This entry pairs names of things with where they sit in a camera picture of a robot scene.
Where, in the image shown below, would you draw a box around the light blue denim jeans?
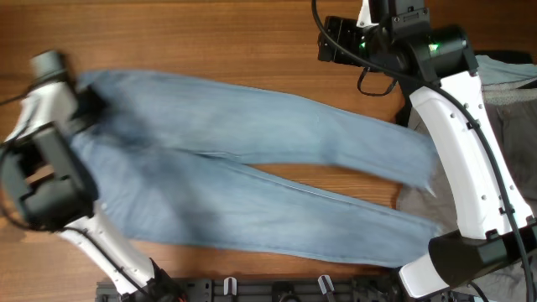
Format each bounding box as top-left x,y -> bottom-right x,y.
70,70 -> 441,268

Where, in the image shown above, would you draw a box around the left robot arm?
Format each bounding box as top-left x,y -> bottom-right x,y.
1,50 -> 187,301

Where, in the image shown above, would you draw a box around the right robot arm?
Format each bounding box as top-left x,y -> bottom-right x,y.
316,1 -> 536,301

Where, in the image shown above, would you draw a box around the light blue folded garment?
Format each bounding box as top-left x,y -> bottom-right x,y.
477,55 -> 536,88

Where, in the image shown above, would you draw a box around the grey trousers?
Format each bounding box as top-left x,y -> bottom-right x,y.
397,75 -> 536,302

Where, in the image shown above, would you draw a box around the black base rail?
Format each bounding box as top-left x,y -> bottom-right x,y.
95,274 -> 404,302

